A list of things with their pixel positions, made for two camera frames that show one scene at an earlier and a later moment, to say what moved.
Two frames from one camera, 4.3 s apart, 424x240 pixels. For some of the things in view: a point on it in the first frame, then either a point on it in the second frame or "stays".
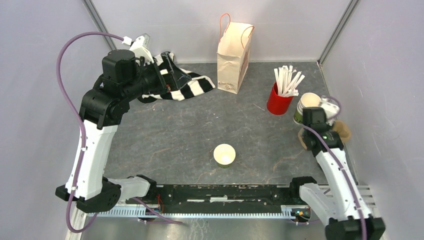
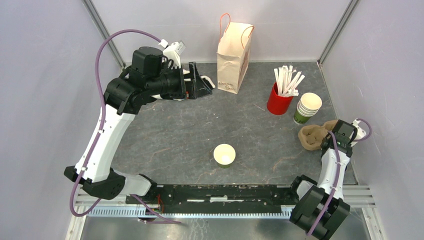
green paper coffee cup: (224, 154) stays
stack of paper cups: (306, 100) stays
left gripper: (167, 83) to (186, 89)
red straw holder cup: (277, 104) stays
